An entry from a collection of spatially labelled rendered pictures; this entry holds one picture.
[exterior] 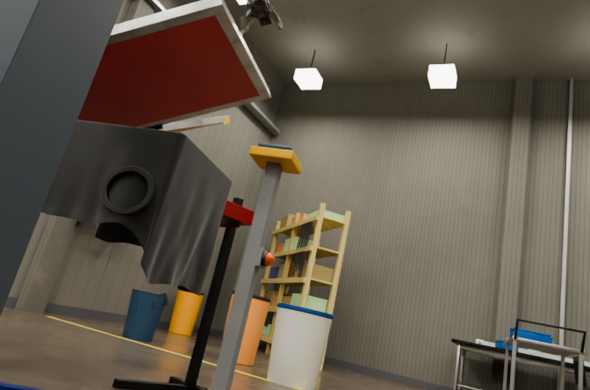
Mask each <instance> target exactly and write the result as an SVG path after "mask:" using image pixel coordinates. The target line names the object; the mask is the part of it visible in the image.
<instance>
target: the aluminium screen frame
mask: <svg viewBox="0 0 590 390"><path fill-rule="evenodd" d="M211 16H215V17H216V18H217V20H218V21H219V24H220V25H221V27H222V29H223V31H224V33H225V34H226V36H227V38H228V39H229V41H230V43H231V45H232V47H233V48H234V51H235V52H236V54H237V55H238V57H239V59H240V61H241V63H242V65H243V67H244V68H245V69H246V71H247V73H248V76H249V77H250V79H251V81H252V83H253V85H254V86H255V88H256V90H257V92H258V93H259V95H260V96H258V97H252V98H248V99H244V100H241V101H237V102H233V103H230V104H226V105H220V106H216V107H213V108H209V109H205V110H202V111H198V112H192V113H188V114H184V115H181V116H177V117H174V118H170V119H164V120H160V121H156V122H153V123H149V124H146V125H142V126H136V127H142V128H151V127H155V126H161V125H165V124H168V123H172V122H176V121H179V120H183V119H189V118H193V117H197V116H200V115H204V114H207V113H211V112H217V111H221V110H225V109H228V108H232V107H235V106H239V105H245V104H249V103H253V102H256V101H260V100H264V99H267V98H270V89H269V87H268V86H267V84H266V82H265V81H264V79H263V76H262V74H261V72H260V70H259V68H258V67H257V65H256V63H255V60H254V58H253V56H252V54H251V53H250V51H249V49H248V46H247V44H246V42H245V40H244V39H243V38H242V36H241V33H240V31H239V29H238V27H237V25H236V24H235V22H234V19H233V17H232V15H231V13H230V11H229V9H228V8H227V5H226V3H225V1H224V0H201V1H198V2H195V3H192V4H186V5H183V6H180V7H176V8H174V9H170V10H166V11H161V12H158V13H155V14H152V15H148V16H146V17H142V18H136V19H134V20H130V21H127V22H124V23H121V24H117V25H114V27H113V29H112V33H111V36H110V38H109V40H108V42H107V45H106V46H108V45H110V44H114V43H117V42H120V41H124V40H129V39H132V38H136V37H140V36H142V35H146V34H149V33H155V32H158V31H161V30H164V29H168V28H171V27H174V26H178V25H183V24H187V23H190V22H193V21H196V20H200V19H203V18H209V17H211Z"/></svg>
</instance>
